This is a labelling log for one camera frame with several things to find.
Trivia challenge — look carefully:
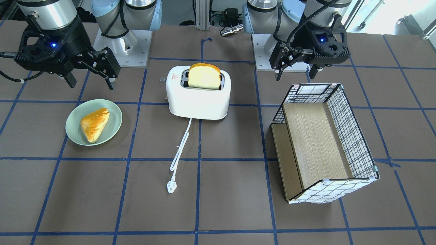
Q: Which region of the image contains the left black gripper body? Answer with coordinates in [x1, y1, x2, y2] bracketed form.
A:
[269, 14, 351, 70]

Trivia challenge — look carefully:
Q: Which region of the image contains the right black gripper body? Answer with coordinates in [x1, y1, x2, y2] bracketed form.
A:
[14, 14, 121, 79]

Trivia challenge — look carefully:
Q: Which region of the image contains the white two-slot toaster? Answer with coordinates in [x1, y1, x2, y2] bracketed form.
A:
[166, 66, 231, 120]

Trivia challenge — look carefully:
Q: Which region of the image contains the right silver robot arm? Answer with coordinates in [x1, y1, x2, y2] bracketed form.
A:
[1, 0, 162, 90]

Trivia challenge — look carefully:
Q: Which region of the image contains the yellow bread slice in toaster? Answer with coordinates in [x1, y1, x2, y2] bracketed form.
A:
[187, 63, 221, 90]

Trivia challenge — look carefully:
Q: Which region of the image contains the golden triangular pastry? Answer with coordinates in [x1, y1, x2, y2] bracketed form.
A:
[80, 108, 110, 143]

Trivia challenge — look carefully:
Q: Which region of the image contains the light green plate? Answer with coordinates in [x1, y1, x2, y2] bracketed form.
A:
[65, 99, 123, 145]

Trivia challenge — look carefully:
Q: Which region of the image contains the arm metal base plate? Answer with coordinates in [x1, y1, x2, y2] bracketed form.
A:
[252, 34, 310, 72]
[93, 30, 153, 68]

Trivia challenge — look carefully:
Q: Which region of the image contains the wire basket with wooden shelf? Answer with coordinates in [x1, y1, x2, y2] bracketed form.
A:
[271, 83, 380, 204]

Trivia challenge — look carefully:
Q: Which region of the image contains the aluminium frame post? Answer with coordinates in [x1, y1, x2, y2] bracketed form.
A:
[194, 0, 211, 31]

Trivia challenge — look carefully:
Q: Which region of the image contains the white toaster power cable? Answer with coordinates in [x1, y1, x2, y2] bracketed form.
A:
[167, 118, 192, 194]

